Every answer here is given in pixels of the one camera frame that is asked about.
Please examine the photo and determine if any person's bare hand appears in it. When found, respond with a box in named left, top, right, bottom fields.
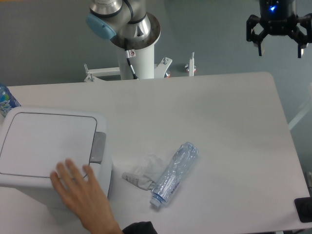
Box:
left=50, top=159, right=123, bottom=234

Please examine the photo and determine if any black device at table edge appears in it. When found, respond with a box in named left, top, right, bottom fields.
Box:
left=294, top=197, right=312, bottom=223

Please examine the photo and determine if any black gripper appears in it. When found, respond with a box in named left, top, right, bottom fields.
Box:
left=246, top=0, right=312, bottom=58

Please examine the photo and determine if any crumpled white paper wrapper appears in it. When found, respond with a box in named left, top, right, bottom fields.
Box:
left=121, top=154, right=166, bottom=191

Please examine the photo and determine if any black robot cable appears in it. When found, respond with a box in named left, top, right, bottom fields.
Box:
left=123, top=38, right=139, bottom=80

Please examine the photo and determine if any black sleeved forearm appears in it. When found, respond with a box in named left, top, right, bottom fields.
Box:
left=122, top=221, right=157, bottom=234

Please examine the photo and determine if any crushed clear plastic bottle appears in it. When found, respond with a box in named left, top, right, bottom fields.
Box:
left=150, top=142, right=198, bottom=209

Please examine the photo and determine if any blue labelled drink bottle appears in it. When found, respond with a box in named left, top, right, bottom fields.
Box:
left=0, top=83, right=21, bottom=117

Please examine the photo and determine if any white push-button trash can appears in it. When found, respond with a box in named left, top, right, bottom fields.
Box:
left=0, top=107, right=113, bottom=209

